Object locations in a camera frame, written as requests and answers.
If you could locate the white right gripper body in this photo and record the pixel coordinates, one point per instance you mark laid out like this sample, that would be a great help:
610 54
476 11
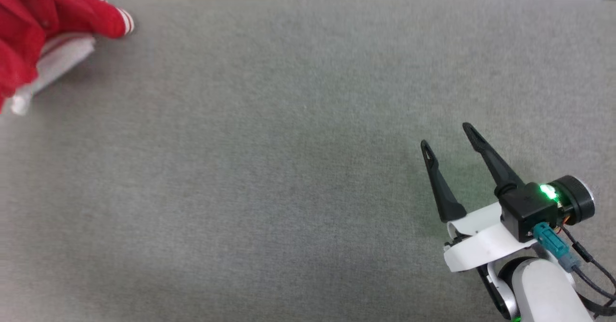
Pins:
481 245

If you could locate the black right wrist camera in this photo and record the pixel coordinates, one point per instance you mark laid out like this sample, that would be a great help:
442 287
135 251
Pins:
524 211

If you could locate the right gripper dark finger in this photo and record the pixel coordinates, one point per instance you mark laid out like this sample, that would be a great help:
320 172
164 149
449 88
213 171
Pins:
500 175
445 199

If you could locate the red and white basketball jersey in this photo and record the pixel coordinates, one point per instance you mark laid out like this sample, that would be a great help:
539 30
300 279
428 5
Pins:
24 14

